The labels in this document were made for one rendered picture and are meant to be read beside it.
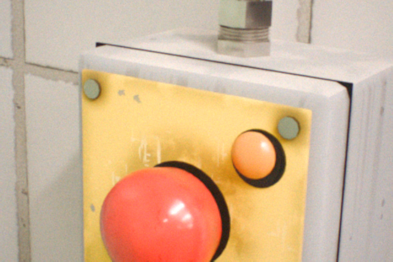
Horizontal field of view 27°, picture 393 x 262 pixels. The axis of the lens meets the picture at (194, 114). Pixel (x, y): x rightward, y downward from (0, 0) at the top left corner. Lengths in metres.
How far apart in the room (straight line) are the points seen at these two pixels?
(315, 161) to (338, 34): 0.08
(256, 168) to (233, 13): 0.06
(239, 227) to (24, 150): 0.19
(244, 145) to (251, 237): 0.03
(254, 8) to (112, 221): 0.09
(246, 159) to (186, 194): 0.02
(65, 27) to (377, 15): 0.15
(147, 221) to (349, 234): 0.07
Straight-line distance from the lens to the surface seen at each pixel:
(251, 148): 0.25
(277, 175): 0.25
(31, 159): 0.42
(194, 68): 0.27
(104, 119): 0.29
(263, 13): 0.28
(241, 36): 0.28
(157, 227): 0.25
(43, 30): 0.40
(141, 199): 0.25
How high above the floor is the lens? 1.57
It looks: 16 degrees down
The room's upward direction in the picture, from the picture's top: 2 degrees clockwise
